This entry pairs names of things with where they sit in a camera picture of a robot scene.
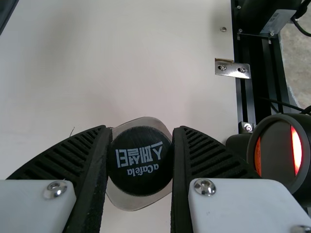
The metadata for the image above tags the dark coffee bottle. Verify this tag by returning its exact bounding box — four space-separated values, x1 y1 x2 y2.
106 116 174 211

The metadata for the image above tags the dark grey bag with straps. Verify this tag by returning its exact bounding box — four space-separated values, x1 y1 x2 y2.
0 0 20 37

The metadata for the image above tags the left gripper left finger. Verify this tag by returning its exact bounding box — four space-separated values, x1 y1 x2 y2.
0 124 113 233

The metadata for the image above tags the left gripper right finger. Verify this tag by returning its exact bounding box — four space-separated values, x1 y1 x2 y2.
170 125 311 233

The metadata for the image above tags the black device with green light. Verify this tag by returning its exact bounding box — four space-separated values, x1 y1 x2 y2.
225 112 311 216

